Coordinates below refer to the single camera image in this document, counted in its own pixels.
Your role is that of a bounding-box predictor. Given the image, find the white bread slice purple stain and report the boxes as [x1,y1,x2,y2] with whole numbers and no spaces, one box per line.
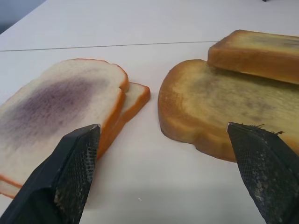
[0,58,129,189]

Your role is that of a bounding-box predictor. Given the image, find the large toasted bread slice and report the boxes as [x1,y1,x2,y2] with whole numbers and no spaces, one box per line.
[157,59,299,163]

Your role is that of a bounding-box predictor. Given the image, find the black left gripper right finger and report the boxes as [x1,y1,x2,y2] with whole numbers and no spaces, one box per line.
[227,122,299,224]

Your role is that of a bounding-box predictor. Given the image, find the thick toasted bread slice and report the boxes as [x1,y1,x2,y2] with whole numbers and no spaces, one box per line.
[207,29,299,85]

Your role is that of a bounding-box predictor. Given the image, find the plain white bread slice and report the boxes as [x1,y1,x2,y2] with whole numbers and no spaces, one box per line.
[0,82,151,199]

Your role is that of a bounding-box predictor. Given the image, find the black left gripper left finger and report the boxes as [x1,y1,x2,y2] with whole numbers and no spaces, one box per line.
[0,124,102,224]

